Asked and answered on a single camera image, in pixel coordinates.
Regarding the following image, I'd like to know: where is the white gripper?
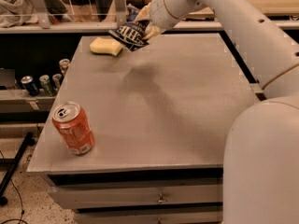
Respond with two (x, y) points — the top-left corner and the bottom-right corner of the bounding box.
(135, 0), (175, 41)

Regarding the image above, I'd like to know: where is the blue Kettle chip bag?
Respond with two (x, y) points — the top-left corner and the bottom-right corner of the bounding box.
(107, 3), (151, 52)

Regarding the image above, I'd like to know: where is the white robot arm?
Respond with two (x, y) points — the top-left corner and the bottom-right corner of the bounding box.
(149, 0), (299, 224)

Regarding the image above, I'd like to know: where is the yellow sponge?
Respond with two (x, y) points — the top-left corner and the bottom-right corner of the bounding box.
(90, 37), (123, 56)

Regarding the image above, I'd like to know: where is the tan can on shelf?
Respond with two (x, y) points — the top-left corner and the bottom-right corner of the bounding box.
(59, 59), (70, 76)

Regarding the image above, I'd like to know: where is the grey drawer cabinet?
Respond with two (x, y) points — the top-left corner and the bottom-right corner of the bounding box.
(28, 34), (256, 214)

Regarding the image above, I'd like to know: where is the silver can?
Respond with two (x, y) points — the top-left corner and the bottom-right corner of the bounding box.
(52, 74), (63, 90)

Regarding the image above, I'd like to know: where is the green can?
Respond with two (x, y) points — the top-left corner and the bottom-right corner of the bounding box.
(39, 75), (55, 96)

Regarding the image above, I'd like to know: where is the orange soda can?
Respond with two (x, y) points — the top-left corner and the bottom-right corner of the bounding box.
(52, 102), (94, 155)

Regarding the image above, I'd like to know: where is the clear acrylic panel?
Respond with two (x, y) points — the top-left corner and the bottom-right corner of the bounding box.
(0, 0), (120, 24)

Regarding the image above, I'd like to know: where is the grey cloth bundle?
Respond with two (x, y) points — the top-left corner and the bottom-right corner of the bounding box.
(0, 0), (38, 28)

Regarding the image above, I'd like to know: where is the dark blue can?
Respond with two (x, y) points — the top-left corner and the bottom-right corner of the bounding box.
(21, 76), (39, 96)

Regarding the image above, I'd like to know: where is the black stand leg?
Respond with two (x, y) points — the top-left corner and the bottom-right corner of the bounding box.
(0, 132), (36, 206)

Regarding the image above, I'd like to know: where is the middle metal bracket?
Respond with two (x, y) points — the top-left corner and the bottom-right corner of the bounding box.
(114, 0), (126, 26)

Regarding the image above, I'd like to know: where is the metal bracket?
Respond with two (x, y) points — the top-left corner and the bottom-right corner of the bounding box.
(114, 0), (126, 26)
(32, 0), (51, 29)

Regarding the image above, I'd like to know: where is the left metal bracket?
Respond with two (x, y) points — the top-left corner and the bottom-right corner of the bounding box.
(32, 0), (51, 29)

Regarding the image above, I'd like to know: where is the top drawer with handle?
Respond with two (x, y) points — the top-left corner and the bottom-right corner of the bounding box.
(49, 184), (222, 209)

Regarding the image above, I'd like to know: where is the drawer with handle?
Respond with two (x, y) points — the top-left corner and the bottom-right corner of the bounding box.
(74, 209), (222, 224)
(49, 184), (222, 209)

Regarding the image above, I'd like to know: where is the lower drawer with handle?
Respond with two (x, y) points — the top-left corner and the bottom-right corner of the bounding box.
(74, 209), (222, 224)

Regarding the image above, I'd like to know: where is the black floor cable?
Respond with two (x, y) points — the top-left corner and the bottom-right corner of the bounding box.
(0, 149), (29, 224)

